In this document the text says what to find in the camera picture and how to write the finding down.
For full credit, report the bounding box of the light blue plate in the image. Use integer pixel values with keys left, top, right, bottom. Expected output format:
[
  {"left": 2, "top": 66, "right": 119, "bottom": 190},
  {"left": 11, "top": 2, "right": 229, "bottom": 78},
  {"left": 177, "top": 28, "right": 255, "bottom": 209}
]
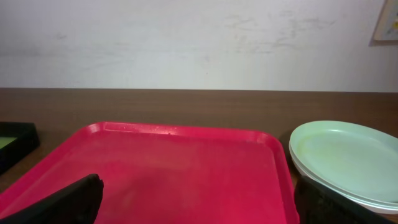
[{"left": 289, "top": 146, "right": 398, "bottom": 210}]

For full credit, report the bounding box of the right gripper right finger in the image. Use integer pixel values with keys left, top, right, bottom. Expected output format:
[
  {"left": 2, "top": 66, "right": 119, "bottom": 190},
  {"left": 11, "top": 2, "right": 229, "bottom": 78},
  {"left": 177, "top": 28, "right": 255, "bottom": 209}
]
[{"left": 294, "top": 176, "right": 394, "bottom": 224}]

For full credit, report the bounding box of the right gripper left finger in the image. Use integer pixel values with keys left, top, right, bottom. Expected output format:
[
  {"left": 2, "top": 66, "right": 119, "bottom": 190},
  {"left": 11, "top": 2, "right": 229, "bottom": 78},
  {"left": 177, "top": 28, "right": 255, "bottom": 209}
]
[{"left": 1, "top": 174, "right": 104, "bottom": 224}]

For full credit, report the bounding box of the light green plate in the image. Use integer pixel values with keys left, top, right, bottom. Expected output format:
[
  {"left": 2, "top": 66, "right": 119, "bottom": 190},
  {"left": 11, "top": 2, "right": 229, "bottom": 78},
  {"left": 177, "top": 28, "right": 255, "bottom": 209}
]
[{"left": 289, "top": 121, "right": 397, "bottom": 207}]

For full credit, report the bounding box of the white wall control panel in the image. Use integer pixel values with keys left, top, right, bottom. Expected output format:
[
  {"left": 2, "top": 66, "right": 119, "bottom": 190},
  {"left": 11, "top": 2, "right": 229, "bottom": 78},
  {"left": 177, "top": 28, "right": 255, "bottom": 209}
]
[{"left": 373, "top": 0, "right": 397, "bottom": 42}]

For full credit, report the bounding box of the green rectangular tray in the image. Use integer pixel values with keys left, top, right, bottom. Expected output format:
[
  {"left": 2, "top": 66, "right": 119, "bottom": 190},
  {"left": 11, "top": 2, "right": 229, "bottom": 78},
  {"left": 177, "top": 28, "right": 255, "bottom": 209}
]
[{"left": 1, "top": 121, "right": 40, "bottom": 174}]

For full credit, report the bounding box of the red plastic tray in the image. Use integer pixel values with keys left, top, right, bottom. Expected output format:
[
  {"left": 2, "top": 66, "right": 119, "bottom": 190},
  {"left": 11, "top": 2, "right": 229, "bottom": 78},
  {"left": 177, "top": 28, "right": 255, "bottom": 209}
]
[{"left": 1, "top": 122, "right": 299, "bottom": 223}]

